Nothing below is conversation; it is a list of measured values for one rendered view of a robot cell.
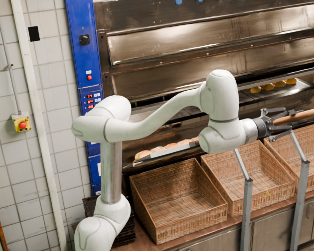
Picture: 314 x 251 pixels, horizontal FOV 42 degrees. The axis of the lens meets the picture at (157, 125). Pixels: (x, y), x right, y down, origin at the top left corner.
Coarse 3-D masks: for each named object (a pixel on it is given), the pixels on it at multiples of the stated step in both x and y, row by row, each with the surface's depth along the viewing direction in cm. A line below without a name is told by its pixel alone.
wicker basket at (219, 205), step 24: (168, 168) 313; (192, 168) 321; (144, 192) 308; (168, 192) 316; (192, 192) 324; (216, 192) 298; (144, 216) 288; (168, 216) 300; (192, 216) 279; (216, 216) 298; (168, 240) 278
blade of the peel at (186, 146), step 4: (184, 144) 252; (188, 144) 253; (168, 148) 248; (172, 148) 249; (176, 148) 250; (180, 148) 251; (184, 148) 251; (156, 152) 245; (160, 152) 246; (164, 152) 247; (168, 152) 248; (148, 156) 248; (152, 156) 244; (156, 156) 245; (140, 160) 264
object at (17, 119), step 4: (24, 112) 252; (12, 116) 247; (16, 116) 247; (20, 116) 247; (24, 116) 247; (28, 116) 248; (12, 120) 245; (16, 120) 246; (20, 120) 246; (24, 120) 248; (28, 120) 249; (16, 124) 246; (28, 124) 250; (16, 128) 248; (20, 128) 249; (24, 128) 250; (28, 128) 251; (16, 132) 249
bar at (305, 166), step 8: (296, 144) 295; (176, 152) 267; (184, 152) 269; (144, 160) 260; (152, 160) 261; (240, 160) 278; (304, 160) 291; (304, 168) 291; (248, 176) 275; (304, 176) 294; (248, 184) 273; (304, 184) 297; (248, 192) 276; (304, 192) 301; (248, 200) 279; (304, 200) 305; (248, 208) 283; (296, 208) 310; (248, 216) 286; (296, 216) 312; (248, 224) 290; (296, 224) 314; (248, 232) 293; (296, 232) 317; (248, 240) 297; (296, 240) 321; (240, 248) 303; (296, 248) 326
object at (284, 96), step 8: (304, 88) 349; (312, 88) 348; (272, 96) 337; (280, 96) 336; (288, 96) 339; (296, 96) 342; (240, 104) 326; (248, 104) 326; (256, 104) 328; (264, 104) 331; (176, 120) 306; (184, 120) 306; (192, 120) 308; (200, 120) 311; (160, 128) 300; (168, 128) 302
